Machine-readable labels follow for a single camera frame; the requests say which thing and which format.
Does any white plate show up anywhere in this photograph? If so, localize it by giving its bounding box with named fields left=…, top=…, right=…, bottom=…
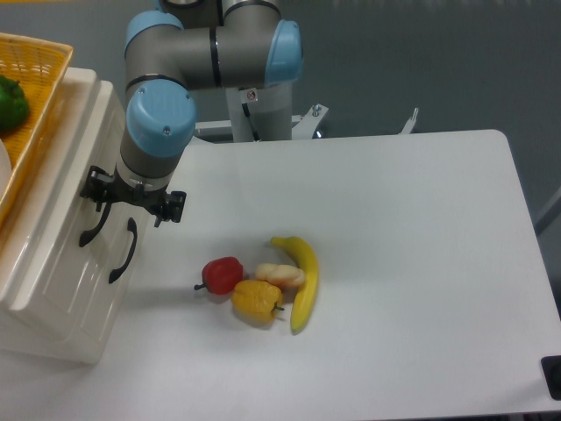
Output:
left=0, top=142, right=12, bottom=198

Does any yellow woven basket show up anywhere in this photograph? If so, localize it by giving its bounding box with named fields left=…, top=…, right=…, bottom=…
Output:
left=1, top=32, right=74, bottom=220

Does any red bell pepper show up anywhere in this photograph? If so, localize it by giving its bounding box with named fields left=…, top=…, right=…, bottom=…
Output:
left=194, top=256, right=244, bottom=296

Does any white top drawer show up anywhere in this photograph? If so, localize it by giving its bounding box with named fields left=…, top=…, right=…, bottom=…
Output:
left=11, top=81, right=124, bottom=320

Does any black corner object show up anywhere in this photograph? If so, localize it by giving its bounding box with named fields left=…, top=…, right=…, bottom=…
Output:
left=541, top=355, right=561, bottom=401

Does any black drawer handle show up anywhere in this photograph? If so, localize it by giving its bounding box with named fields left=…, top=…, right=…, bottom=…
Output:
left=78, top=202, right=114, bottom=247
left=108, top=218, right=138, bottom=284

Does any white bottom drawer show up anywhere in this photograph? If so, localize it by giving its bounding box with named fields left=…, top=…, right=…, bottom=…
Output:
left=63, top=196, right=152, bottom=353

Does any beige bread roll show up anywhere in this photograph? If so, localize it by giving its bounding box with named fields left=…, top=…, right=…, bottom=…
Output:
left=255, top=263, right=305, bottom=289

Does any yellow banana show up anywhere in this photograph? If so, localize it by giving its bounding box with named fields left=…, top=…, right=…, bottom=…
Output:
left=270, top=236, right=319, bottom=335

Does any yellow bell pepper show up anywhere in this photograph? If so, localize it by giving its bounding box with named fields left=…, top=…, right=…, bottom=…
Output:
left=231, top=280, right=284, bottom=324

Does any white drawer cabinet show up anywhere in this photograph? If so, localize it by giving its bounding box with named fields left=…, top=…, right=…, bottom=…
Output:
left=1, top=68, right=149, bottom=363

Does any black bottom drawer handle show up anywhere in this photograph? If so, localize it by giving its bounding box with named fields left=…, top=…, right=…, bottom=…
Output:
left=108, top=218, right=138, bottom=284

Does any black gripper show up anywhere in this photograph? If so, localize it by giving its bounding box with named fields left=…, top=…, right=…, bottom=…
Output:
left=80, top=166, right=187, bottom=228

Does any white drawer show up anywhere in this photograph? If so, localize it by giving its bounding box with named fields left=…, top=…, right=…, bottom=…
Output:
left=63, top=196, right=152, bottom=353
left=11, top=81, right=124, bottom=320

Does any black top drawer handle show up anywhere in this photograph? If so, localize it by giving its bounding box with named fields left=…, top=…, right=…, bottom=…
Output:
left=78, top=202, right=114, bottom=247

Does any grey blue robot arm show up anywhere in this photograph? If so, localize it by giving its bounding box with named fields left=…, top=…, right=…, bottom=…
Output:
left=81, top=1, right=303, bottom=223

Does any green bell pepper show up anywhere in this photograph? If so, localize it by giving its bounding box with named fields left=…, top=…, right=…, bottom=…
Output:
left=1, top=75, right=30, bottom=132

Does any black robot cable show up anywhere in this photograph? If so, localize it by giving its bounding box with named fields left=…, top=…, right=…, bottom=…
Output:
left=239, top=89, right=262, bottom=143

